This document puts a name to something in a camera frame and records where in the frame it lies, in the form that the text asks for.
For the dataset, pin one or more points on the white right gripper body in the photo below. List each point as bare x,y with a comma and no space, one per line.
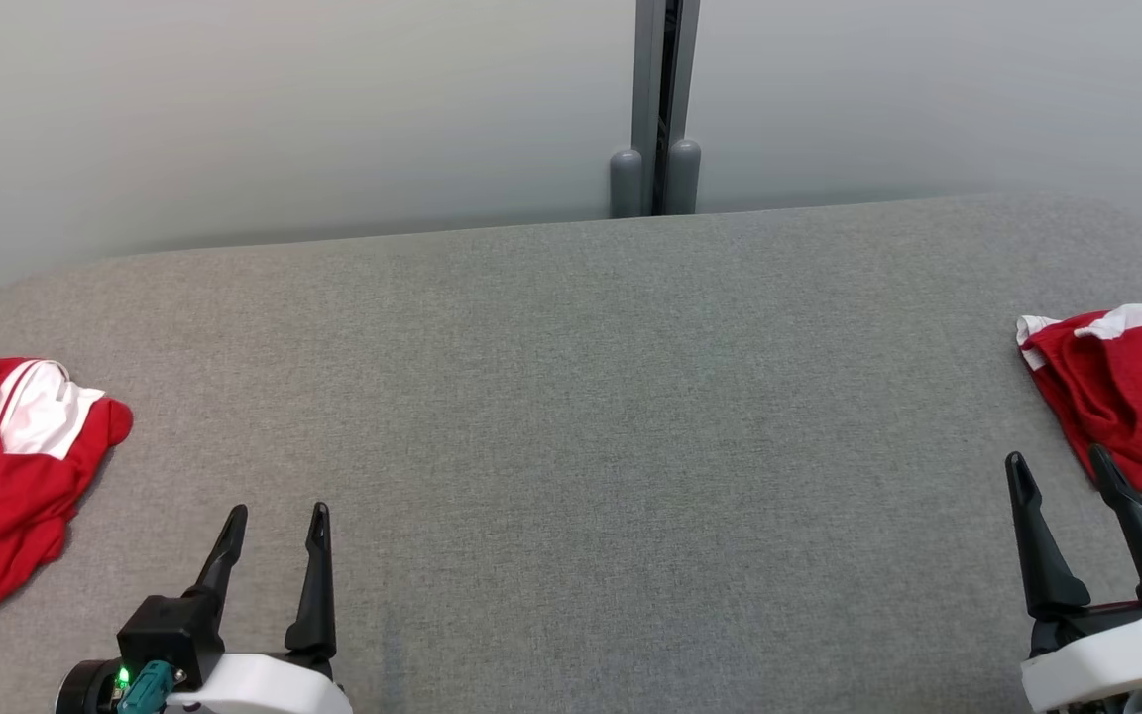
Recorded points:
1116,659

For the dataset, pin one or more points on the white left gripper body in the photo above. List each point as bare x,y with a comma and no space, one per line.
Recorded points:
264,689

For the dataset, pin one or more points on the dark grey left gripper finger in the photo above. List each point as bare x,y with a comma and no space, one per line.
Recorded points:
316,595
224,555

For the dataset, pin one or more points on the red shorts with white band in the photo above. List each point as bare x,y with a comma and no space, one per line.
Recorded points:
1126,407

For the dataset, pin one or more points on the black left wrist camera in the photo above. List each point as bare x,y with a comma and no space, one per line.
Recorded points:
170,630

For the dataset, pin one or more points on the grey cylindrical post foot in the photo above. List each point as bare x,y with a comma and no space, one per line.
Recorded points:
626,183
683,178

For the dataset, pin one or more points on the grey partition post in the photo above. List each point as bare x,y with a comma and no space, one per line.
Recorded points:
648,69

